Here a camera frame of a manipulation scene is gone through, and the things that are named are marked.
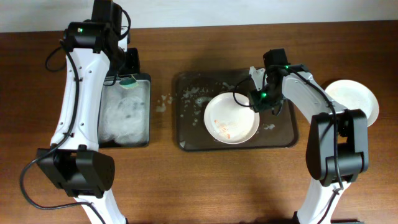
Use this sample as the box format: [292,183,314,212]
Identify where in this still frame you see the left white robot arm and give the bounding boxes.
[37,1,130,223]

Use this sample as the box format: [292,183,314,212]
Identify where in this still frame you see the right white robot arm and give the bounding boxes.
[248,49,369,223]

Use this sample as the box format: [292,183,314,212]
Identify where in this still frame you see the black soapy water tray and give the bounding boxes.
[98,74,151,148]

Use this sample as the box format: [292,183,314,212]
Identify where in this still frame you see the light blue plate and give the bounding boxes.
[360,92,379,126]

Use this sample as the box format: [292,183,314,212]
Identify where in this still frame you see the green yellow sponge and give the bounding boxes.
[119,76,139,90]

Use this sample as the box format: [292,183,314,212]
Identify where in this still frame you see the cream white plate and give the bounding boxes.
[325,80,372,110]

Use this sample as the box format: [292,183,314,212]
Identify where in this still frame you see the dark brown serving tray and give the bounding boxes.
[174,69,299,152]

